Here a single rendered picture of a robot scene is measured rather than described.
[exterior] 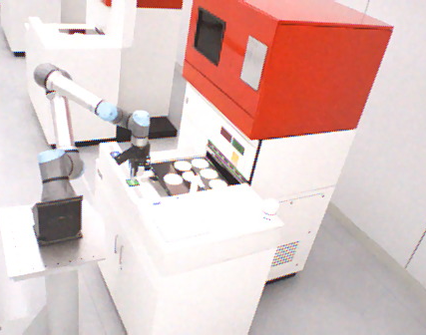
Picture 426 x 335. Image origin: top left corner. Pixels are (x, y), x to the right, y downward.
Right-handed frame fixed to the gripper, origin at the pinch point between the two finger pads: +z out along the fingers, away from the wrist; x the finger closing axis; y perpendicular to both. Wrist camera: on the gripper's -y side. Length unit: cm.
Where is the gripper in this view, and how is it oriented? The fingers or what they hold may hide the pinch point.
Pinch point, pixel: (131, 178)
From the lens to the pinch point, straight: 218.4
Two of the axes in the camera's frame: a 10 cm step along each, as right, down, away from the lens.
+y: 8.7, -1.3, 4.8
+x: -4.7, -5.4, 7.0
